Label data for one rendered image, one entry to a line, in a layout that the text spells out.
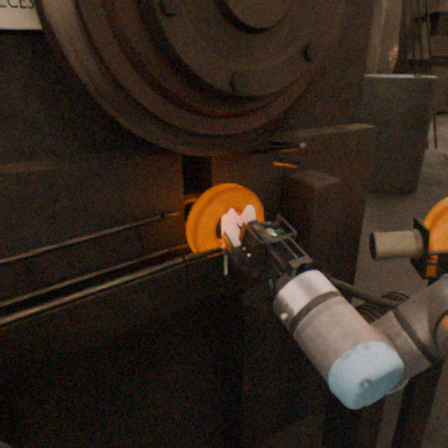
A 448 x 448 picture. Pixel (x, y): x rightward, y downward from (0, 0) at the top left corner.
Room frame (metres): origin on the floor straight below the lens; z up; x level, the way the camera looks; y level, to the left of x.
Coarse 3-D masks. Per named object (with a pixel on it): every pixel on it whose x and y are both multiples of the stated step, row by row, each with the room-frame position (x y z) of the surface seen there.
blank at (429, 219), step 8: (432, 208) 0.72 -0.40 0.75; (440, 208) 0.71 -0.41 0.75; (432, 216) 0.71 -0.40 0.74; (440, 216) 0.69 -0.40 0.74; (424, 224) 0.72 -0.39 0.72; (432, 224) 0.70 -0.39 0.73; (440, 224) 0.69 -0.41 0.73; (432, 232) 0.69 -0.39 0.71; (440, 232) 0.69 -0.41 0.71; (432, 240) 0.69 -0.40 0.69; (440, 240) 0.69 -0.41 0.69; (432, 248) 0.69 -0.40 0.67; (440, 248) 0.69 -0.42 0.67; (432, 256) 0.70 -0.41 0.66
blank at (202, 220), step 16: (208, 192) 0.65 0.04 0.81; (224, 192) 0.64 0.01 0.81; (240, 192) 0.66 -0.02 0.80; (192, 208) 0.64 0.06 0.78; (208, 208) 0.63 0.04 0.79; (224, 208) 0.64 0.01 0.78; (240, 208) 0.66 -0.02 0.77; (256, 208) 0.68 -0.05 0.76; (192, 224) 0.62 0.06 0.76; (208, 224) 0.63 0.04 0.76; (192, 240) 0.62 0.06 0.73; (208, 240) 0.63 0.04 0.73; (208, 256) 0.63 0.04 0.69
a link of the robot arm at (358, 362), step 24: (312, 312) 0.42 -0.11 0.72; (336, 312) 0.42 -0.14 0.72; (312, 336) 0.40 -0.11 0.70; (336, 336) 0.39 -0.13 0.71; (360, 336) 0.38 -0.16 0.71; (384, 336) 0.43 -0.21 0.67; (312, 360) 0.40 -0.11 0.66; (336, 360) 0.37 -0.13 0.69; (360, 360) 0.36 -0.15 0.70; (384, 360) 0.36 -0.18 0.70; (336, 384) 0.36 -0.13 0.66; (360, 384) 0.34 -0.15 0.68; (384, 384) 0.36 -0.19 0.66
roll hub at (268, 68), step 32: (192, 0) 0.51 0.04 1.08; (224, 0) 0.52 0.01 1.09; (256, 0) 0.54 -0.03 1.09; (288, 0) 0.56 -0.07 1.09; (320, 0) 0.60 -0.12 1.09; (160, 32) 0.49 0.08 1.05; (192, 32) 0.50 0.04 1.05; (224, 32) 0.53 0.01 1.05; (256, 32) 0.55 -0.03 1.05; (288, 32) 0.58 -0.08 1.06; (320, 32) 0.60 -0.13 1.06; (192, 64) 0.50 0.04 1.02; (224, 64) 0.52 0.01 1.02; (256, 64) 0.56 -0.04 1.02; (288, 64) 0.57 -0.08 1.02; (256, 96) 0.55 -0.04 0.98
